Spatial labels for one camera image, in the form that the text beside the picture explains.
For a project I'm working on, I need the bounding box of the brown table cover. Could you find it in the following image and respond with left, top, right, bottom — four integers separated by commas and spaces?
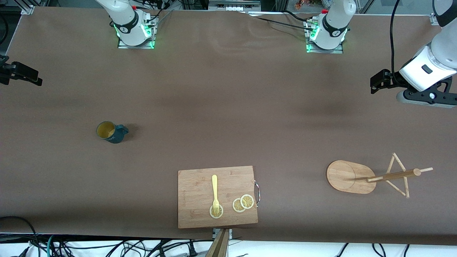
0, 6, 457, 247

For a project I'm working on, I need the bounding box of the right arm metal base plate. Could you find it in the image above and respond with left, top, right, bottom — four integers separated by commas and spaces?
117, 16, 156, 50

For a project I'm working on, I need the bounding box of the small metal bracket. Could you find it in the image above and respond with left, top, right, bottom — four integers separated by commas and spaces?
212, 228, 233, 240

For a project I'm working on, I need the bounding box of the teal cup with yellow inside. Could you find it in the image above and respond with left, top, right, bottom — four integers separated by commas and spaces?
96, 121, 129, 144

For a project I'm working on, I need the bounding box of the wooden bar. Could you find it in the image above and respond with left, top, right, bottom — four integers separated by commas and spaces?
205, 228, 230, 257

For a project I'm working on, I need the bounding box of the wooden cutting board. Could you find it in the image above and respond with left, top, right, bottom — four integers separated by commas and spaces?
177, 165, 260, 229

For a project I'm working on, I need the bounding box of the yellow plastic fork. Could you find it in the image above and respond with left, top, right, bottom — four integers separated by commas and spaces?
212, 175, 220, 216

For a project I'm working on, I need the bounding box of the thick black cable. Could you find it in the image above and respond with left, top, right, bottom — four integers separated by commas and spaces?
0, 216, 40, 257

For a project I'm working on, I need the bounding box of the grey cable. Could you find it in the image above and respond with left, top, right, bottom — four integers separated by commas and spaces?
154, 10, 174, 28

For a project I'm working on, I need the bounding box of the wooden cup rack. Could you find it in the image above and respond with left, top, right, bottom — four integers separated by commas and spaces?
326, 153, 434, 199

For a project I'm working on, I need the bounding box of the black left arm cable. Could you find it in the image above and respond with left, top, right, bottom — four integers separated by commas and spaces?
390, 0, 402, 75

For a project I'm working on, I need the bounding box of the grey electronics box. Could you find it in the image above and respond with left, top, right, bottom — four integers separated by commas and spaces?
208, 0, 262, 12

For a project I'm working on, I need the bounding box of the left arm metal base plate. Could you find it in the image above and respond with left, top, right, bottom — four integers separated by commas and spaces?
305, 20, 344, 54

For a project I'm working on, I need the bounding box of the aluminium frame profile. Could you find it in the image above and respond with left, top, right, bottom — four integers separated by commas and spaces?
14, 0, 35, 15

